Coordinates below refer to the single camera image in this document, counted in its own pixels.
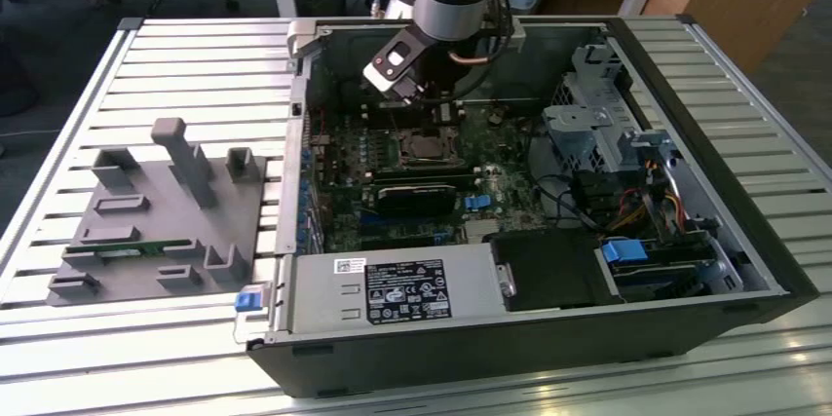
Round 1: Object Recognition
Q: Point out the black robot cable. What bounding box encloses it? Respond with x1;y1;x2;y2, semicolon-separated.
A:
484;0;525;100

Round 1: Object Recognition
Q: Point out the silver power supply unit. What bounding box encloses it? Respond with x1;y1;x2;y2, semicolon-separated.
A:
285;243;515;334

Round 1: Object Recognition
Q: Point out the grey metal drive cage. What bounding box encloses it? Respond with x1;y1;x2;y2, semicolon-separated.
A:
540;43;684;178

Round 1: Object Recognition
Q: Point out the silver chipset heat sink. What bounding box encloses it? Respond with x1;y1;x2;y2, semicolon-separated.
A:
464;218;501;242

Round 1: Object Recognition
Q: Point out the green motherboard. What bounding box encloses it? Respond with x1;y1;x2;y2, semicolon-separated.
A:
301;94;553;254

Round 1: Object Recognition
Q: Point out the metal socket cover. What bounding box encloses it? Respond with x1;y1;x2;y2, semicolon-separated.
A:
396;127;461;167

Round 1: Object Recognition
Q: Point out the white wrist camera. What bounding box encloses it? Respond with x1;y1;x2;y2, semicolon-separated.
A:
361;28;435;95

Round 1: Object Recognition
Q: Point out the black open PC case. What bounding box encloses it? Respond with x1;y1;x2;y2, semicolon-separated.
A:
231;14;821;400

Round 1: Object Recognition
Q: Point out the blue disk carrier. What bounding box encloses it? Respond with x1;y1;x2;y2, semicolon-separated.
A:
600;238;651;267

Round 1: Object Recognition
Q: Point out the black graphics card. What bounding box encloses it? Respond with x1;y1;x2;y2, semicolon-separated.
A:
373;181;460;217

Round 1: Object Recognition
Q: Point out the blue case latch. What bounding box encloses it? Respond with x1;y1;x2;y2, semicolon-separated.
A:
233;288;268;314

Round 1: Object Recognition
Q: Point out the grey parts rack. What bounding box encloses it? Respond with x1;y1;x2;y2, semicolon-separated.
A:
45;116;272;308

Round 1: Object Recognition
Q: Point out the coloured wire bundle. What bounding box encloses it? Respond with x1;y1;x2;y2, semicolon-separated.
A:
609;157;691;235

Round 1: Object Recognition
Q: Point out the metal disk bay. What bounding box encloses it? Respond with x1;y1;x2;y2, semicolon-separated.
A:
595;228;747;304

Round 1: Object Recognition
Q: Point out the black power cable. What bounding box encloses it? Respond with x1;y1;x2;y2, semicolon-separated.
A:
529;171;619;235

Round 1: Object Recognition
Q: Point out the black expansion slot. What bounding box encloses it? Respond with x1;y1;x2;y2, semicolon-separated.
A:
360;233;469;250

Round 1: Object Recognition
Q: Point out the CPU socket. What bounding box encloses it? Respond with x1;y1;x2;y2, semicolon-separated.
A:
393;126;464;169

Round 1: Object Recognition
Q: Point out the black plastic shroud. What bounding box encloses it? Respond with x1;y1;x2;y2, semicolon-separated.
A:
484;229;623;314

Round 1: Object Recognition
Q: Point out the green RAM stick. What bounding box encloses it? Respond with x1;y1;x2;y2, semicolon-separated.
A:
96;239;168;257

